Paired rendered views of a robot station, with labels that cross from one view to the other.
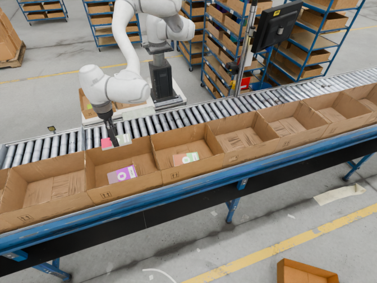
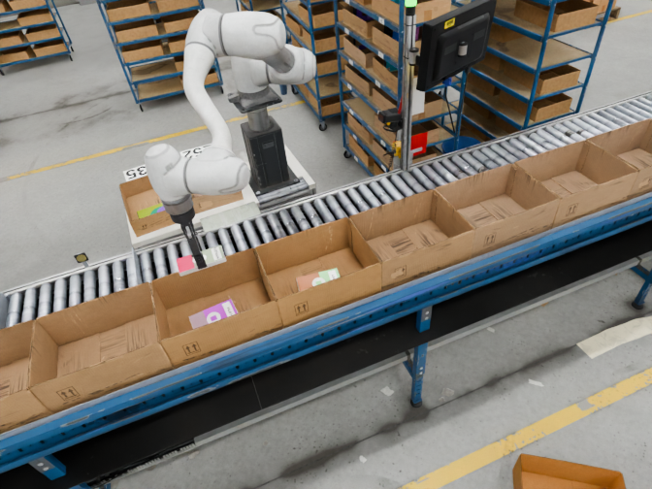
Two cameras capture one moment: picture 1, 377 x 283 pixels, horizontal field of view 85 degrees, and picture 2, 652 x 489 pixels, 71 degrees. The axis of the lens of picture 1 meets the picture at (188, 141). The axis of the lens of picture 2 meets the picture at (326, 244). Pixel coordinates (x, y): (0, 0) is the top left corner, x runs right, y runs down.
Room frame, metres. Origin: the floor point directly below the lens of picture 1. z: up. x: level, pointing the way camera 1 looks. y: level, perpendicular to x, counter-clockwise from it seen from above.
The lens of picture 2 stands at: (-0.36, -0.06, 2.21)
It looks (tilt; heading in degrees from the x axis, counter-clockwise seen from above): 43 degrees down; 2
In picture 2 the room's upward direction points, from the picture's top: 7 degrees counter-clockwise
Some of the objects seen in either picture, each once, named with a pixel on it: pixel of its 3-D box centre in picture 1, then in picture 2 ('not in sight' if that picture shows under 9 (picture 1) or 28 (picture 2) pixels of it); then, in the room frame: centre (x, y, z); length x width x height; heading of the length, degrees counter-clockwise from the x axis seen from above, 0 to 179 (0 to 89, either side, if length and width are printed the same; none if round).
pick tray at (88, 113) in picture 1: (96, 99); (153, 201); (1.64, 0.88, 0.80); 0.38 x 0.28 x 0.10; 24
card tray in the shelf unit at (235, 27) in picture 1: (244, 23); (407, 38); (2.53, -0.62, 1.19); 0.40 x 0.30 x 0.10; 19
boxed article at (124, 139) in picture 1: (116, 141); (201, 260); (0.79, 0.41, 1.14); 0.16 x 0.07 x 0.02; 109
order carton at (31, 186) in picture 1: (53, 187); (105, 344); (0.59, 0.76, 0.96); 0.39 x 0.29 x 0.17; 109
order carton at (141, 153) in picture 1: (124, 168); (216, 306); (0.72, 0.39, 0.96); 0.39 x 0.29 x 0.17; 109
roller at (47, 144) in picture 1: (44, 161); (75, 314); (0.96, 1.10, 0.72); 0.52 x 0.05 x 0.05; 19
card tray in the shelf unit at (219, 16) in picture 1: (226, 11); (374, 17); (2.97, -0.47, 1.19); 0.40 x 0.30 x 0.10; 19
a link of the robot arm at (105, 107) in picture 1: (101, 104); (177, 200); (0.78, 0.41, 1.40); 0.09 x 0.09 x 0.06
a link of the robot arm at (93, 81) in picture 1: (96, 83); (170, 171); (0.78, 0.39, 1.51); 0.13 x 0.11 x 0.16; 79
